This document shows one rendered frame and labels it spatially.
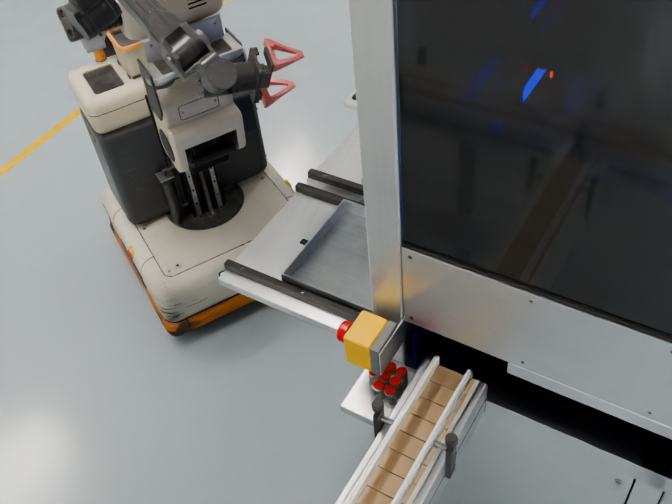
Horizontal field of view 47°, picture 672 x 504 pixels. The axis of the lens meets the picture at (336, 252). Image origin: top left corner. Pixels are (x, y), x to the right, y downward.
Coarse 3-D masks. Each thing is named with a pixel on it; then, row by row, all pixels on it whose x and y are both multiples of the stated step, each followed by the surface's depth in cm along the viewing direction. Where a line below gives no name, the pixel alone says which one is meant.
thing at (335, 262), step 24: (336, 216) 175; (360, 216) 176; (312, 240) 168; (336, 240) 172; (360, 240) 171; (312, 264) 167; (336, 264) 167; (360, 264) 166; (312, 288) 159; (336, 288) 162; (360, 288) 161; (360, 312) 155
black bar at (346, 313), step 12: (228, 264) 167; (240, 264) 167; (252, 276) 164; (264, 276) 163; (276, 288) 162; (288, 288) 160; (300, 288) 160; (300, 300) 160; (312, 300) 158; (324, 300) 157; (336, 312) 156; (348, 312) 155
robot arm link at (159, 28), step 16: (128, 0) 143; (144, 0) 143; (144, 16) 143; (160, 16) 143; (176, 16) 144; (160, 32) 143; (176, 32) 146; (192, 32) 144; (160, 48) 145; (176, 48) 143; (192, 48) 144; (192, 64) 146
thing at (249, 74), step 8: (256, 48) 148; (248, 56) 150; (256, 56) 147; (240, 64) 149; (248, 64) 149; (256, 64) 146; (240, 72) 148; (248, 72) 148; (256, 72) 148; (264, 72) 146; (240, 80) 148; (248, 80) 148; (256, 80) 149; (232, 88) 149; (240, 88) 149; (248, 88) 150; (256, 88) 150; (256, 96) 152
